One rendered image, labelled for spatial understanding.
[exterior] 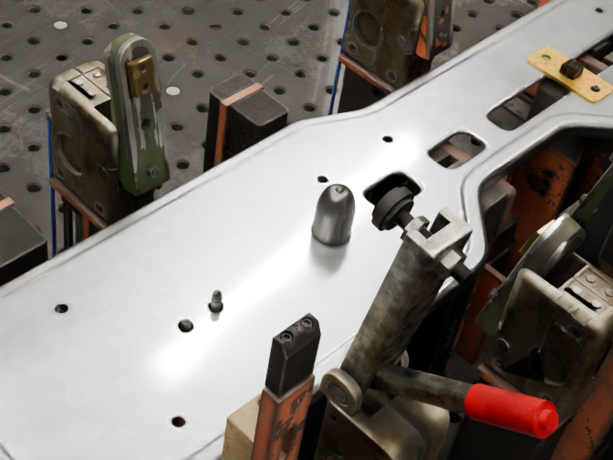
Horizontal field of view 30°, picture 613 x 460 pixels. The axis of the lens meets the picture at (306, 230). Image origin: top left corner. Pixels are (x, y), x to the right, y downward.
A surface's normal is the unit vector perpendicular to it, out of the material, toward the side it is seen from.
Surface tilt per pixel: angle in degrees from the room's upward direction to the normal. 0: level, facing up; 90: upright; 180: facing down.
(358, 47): 90
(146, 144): 78
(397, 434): 0
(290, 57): 0
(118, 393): 0
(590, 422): 90
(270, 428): 90
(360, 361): 90
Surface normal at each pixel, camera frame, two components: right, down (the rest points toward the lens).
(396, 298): -0.70, 0.44
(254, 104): 0.13, -0.69
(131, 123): 0.71, 0.41
